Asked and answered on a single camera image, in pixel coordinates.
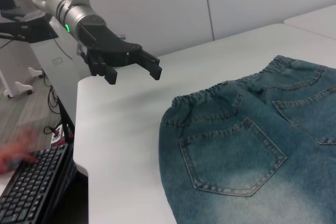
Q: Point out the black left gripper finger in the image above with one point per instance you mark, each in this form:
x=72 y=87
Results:
x=101 y=66
x=151 y=66

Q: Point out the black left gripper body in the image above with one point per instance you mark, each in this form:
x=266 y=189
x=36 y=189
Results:
x=105 y=41

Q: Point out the blue denim shorts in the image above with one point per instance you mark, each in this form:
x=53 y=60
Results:
x=236 y=155

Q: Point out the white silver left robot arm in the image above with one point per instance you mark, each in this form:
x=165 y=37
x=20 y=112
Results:
x=73 y=15

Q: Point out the person's hand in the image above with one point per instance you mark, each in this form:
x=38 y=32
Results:
x=15 y=150

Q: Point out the white robot torso column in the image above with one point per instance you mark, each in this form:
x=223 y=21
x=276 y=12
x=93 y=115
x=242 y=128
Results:
x=52 y=72

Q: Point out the white wheeled stand base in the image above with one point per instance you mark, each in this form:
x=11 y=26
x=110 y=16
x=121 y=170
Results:
x=22 y=86

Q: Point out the white power strip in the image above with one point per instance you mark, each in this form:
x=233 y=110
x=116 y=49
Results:
x=57 y=136

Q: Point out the black computer keyboard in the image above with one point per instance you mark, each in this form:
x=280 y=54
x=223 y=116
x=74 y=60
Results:
x=34 y=187

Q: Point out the black table frame strut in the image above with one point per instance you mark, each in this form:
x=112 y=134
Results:
x=67 y=121

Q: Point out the black desk mount equipment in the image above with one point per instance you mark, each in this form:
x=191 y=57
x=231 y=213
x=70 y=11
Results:
x=31 y=28

